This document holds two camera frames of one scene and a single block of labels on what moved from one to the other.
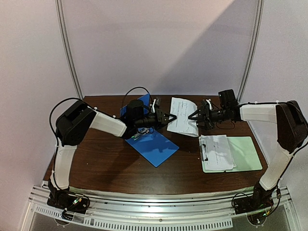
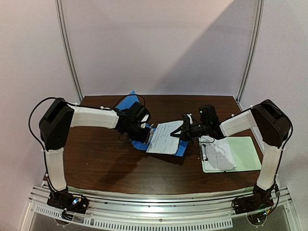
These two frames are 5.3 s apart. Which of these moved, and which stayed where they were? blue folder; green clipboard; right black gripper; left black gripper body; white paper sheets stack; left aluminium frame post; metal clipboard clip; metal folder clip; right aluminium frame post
Moved: right black gripper; blue folder; metal folder clip; left black gripper body
Stayed: white paper sheets stack; left aluminium frame post; green clipboard; right aluminium frame post; metal clipboard clip
